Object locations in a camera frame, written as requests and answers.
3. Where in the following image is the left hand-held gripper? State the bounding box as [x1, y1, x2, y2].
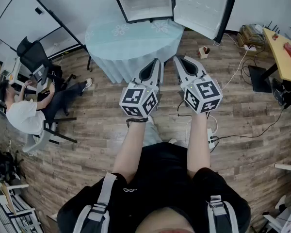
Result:
[118, 58, 164, 118]

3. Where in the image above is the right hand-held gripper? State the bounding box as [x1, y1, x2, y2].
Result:
[173, 55, 224, 115]

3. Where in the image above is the mini fridge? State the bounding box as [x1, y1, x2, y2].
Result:
[109, 0, 238, 45]

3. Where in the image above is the person's right forearm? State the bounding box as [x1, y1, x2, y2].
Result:
[186, 112, 211, 178]

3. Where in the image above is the person's left forearm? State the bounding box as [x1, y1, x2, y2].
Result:
[112, 120, 148, 182]

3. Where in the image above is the small red and white box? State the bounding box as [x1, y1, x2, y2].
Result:
[198, 46, 211, 59]

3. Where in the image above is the light blue floral tablecloth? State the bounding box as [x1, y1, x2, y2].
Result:
[84, 18, 186, 84]

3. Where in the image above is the black wristband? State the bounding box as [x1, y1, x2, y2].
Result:
[126, 117, 149, 128]

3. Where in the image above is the person's gray trouser leg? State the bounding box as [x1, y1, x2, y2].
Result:
[142, 121, 164, 147]

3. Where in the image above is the stack of cardboard boxes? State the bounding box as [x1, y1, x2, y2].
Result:
[237, 24, 266, 56]

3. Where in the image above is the black floor plate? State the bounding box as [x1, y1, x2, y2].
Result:
[247, 65, 273, 93]

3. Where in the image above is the black router with antennas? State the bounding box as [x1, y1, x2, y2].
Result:
[264, 20, 282, 33]

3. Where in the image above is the yellow wooden desk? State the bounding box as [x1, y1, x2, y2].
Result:
[262, 27, 291, 85]

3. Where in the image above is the person's black shirt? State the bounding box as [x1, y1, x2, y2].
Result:
[57, 142, 252, 233]

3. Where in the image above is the red tool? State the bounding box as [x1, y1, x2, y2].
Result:
[283, 42, 291, 65]

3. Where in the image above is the black office chair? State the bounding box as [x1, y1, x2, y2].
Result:
[16, 36, 76, 89]

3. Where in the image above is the gray chair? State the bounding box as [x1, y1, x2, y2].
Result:
[22, 116, 78, 154]

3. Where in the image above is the white desk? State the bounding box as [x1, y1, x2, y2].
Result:
[2, 57, 38, 93]

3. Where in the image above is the black framed whiteboard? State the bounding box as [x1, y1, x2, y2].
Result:
[0, 0, 88, 60]

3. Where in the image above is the white table edge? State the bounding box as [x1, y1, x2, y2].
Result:
[274, 163, 291, 172]

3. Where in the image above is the pile of black equipment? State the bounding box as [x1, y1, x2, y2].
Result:
[0, 142, 24, 182]

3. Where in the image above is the white power cable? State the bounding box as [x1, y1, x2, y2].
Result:
[220, 49, 248, 92]

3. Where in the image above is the black power cable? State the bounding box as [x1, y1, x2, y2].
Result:
[212, 105, 286, 140]

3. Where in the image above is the gray harness strap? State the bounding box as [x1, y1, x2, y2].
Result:
[72, 172, 118, 233]
[207, 195, 240, 233]

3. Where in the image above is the white frame furniture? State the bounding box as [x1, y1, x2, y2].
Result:
[261, 193, 291, 233]

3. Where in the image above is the white wire shelf rack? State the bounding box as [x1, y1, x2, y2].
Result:
[0, 181, 43, 233]

